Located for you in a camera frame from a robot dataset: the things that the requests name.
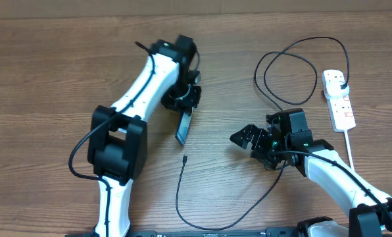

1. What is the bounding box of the white USB charger plug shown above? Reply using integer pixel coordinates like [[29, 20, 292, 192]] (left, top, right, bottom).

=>
[[324, 80, 350, 99]]

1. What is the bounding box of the white extension strip cord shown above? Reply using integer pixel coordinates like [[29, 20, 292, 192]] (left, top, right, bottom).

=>
[[343, 130, 357, 172]]

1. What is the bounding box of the blue Galaxy smartphone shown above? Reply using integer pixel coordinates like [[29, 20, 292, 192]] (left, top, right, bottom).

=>
[[175, 108, 194, 145]]

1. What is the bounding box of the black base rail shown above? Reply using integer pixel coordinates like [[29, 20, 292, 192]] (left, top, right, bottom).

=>
[[64, 226, 302, 237]]

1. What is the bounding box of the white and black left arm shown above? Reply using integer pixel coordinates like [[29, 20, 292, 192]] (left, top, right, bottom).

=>
[[68, 35, 201, 236]]

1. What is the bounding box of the white power extension strip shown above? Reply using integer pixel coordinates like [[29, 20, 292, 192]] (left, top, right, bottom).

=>
[[322, 69, 356, 132]]

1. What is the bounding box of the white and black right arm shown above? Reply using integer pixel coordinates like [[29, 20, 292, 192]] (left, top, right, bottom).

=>
[[230, 109, 392, 236]]

